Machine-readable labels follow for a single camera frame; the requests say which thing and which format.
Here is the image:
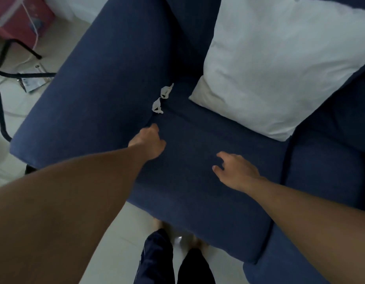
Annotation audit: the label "person's left hand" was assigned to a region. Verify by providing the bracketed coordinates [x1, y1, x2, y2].
[128, 123, 167, 161]

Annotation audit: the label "person's right hand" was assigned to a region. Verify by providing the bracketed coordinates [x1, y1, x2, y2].
[212, 151, 269, 193]

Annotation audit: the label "person's left forearm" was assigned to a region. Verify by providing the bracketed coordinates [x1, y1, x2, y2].
[0, 144, 149, 284]

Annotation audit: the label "person's right forearm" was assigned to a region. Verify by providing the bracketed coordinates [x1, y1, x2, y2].
[247, 177, 365, 284]

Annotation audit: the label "person's right foot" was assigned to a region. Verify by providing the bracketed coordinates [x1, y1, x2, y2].
[185, 234, 210, 252]

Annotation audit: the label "person's foot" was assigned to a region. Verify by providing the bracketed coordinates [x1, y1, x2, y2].
[152, 218, 172, 234]
[185, 234, 210, 252]

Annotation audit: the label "blue fabric sofa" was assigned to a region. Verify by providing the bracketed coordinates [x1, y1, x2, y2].
[9, 0, 365, 284]

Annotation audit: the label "person's left foot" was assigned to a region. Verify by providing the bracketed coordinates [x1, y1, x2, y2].
[152, 218, 172, 234]

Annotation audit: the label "person's dark trousers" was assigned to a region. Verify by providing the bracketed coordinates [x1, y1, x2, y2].
[133, 228, 216, 284]

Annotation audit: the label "white pillow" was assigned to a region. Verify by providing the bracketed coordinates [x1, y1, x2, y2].
[189, 0, 365, 142]

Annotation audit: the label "printed packet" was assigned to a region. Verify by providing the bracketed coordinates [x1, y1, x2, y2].
[18, 64, 50, 94]

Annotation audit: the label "red box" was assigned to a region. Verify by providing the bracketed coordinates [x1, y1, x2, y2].
[0, 0, 56, 45]

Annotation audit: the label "white cable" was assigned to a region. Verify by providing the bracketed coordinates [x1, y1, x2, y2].
[0, 1, 42, 86]

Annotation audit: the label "black metal frame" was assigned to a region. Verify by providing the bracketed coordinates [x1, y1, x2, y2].
[0, 38, 56, 143]

